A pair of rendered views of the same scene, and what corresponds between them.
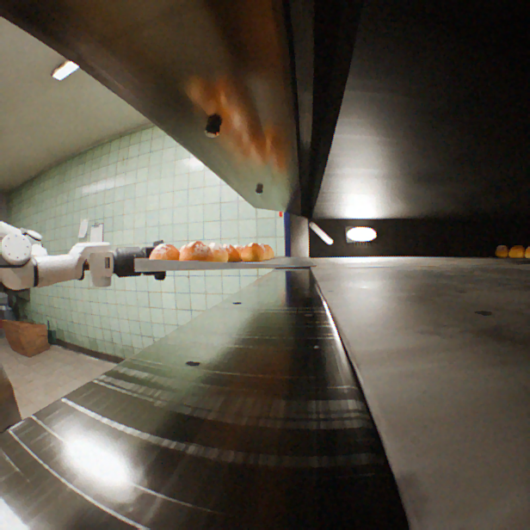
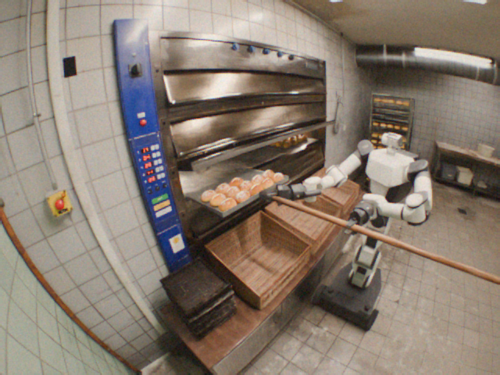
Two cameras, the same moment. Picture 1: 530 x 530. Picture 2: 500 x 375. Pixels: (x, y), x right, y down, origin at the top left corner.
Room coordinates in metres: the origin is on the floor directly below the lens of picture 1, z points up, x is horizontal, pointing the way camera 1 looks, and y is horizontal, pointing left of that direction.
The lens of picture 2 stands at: (1.58, 0.78, 1.71)
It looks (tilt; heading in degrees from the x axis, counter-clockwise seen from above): 25 degrees down; 216
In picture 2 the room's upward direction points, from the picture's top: 4 degrees counter-clockwise
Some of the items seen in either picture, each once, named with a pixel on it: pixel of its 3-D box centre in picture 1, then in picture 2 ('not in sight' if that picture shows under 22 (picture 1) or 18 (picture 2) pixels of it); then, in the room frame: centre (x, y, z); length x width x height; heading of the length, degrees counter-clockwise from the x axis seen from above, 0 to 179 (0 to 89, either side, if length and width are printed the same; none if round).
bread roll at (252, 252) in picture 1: (253, 251); (236, 182); (0.69, 0.03, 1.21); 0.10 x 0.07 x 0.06; 166
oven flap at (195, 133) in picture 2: not in sight; (277, 116); (0.10, 0.03, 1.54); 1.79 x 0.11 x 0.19; 171
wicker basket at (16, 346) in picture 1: (26, 341); not in sight; (1.97, 3.28, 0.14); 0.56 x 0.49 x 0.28; 87
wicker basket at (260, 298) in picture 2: not in sight; (260, 254); (0.72, 0.20, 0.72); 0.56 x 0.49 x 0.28; 171
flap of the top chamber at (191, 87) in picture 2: not in sight; (276, 83); (0.10, 0.03, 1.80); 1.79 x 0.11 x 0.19; 171
